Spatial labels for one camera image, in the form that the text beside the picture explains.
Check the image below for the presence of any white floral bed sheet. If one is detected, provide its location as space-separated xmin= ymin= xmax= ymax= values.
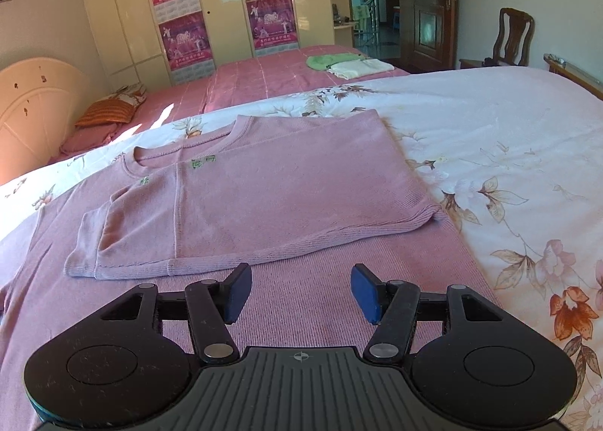
xmin=0 ymin=66 xmax=603 ymax=431

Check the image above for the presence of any wooden bed footboard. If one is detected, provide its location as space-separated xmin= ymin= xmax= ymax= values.
xmin=543 ymin=53 xmax=603 ymax=99

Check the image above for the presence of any pink checked bed cover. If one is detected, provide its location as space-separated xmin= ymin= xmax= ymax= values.
xmin=49 ymin=46 xmax=410 ymax=163

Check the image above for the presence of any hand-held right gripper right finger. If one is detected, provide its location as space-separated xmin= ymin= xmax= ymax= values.
xmin=350 ymin=263 xmax=502 ymax=364

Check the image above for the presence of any metal stair railing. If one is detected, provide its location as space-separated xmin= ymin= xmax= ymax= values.
xmin=353 ymin=0 xmax=381 ymax=43

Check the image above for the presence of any pink knit sweater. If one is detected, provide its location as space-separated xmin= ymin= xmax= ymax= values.
xmin=0 ymin=153 xmax=495 ymax=431

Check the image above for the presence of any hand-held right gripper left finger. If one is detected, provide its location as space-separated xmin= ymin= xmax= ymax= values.
xmin=99 ymin=263 xmax=254 ymax=364

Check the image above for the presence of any cream round headboard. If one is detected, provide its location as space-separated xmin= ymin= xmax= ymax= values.
xmin=0 ymin=57 xmax=90 ymax=187

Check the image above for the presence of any pink sweater with green embroidery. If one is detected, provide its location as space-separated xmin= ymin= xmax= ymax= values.
xmin=63 ymin=108 xmax=441 ymax=281

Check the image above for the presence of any pink pillow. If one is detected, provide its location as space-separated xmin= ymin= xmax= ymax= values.
xmin=60 ymin=122 xmax=118 ymax=155

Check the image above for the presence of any floral pillow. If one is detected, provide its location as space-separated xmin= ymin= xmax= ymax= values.
xmin=115 ymin=84 xmax=149 ymax=107

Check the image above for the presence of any orange striped pillow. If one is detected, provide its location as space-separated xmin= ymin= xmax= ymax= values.
xmin=74 ymin=98 xmax=134 ymax=129

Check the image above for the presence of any green folded cloth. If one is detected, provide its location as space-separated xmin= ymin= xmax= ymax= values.
xmin=306 ymin=53 xmax=361 ymax=70

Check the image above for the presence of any cream wardrobe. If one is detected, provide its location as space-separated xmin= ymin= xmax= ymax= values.
xmin=73 ymin=0 xmax=352 ymax=88

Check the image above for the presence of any white folded cloth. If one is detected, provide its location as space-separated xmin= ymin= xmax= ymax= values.
xmin=327 ymin=59 xmax=394 ymax=80

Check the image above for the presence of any wooden chair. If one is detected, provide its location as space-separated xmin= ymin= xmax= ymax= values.
xmin=459 ymin=7 xmax=535 ymax=69

